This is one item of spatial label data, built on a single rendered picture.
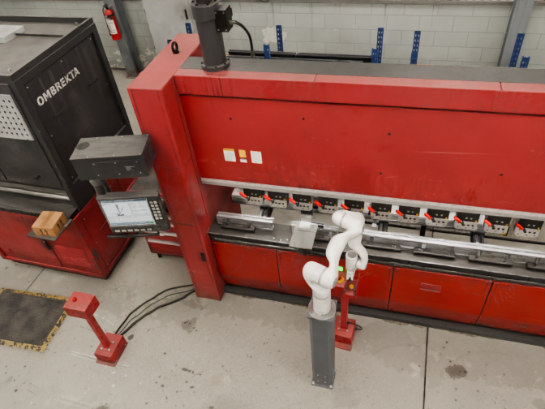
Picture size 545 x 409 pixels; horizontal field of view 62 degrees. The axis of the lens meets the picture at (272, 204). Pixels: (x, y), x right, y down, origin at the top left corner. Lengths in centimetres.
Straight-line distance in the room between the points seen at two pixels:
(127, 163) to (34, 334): 238
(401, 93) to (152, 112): 160
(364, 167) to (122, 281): 291
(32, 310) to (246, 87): 331
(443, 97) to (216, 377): 284
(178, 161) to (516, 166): 225
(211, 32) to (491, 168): 197
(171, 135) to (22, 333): 271
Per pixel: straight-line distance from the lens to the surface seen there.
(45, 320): 511
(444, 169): 322
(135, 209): 348
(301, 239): 363
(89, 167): 335
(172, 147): 333
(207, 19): 304
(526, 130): 310
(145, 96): 317
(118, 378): 446
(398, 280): 391
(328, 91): 293
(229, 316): 448
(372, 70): 303
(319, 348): 353
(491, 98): 293
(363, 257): 328
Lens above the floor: 368
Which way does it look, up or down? 43 degrees down
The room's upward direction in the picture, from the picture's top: 7 degrees counter-clockwise
